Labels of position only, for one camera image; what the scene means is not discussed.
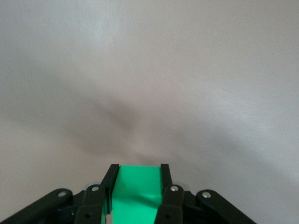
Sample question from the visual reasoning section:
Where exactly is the green cube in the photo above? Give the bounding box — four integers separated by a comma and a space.
100, 165, 164, 224

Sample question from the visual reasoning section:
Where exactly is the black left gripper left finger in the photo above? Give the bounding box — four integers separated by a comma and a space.
0, 164, 121, 224

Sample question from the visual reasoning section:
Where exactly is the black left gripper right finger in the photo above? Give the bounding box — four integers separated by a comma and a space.
159, 163, 256, 224

